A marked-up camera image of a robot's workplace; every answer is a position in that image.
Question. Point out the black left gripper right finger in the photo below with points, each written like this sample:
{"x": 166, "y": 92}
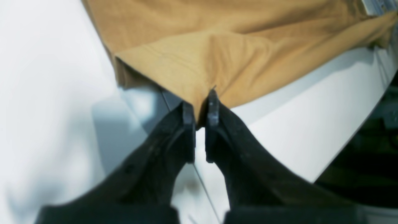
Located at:
{"x": 260, "y": 189}

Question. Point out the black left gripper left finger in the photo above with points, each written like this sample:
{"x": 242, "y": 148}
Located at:
{"x": 139, "y": 191}

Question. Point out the brown t-shirt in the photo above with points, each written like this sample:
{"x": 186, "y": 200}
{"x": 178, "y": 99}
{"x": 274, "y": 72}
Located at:
{"x": 245, "y": 49}

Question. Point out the aluminium table leg post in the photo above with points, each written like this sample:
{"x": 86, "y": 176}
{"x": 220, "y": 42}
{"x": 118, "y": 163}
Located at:
{"x": 379, "y": 7}

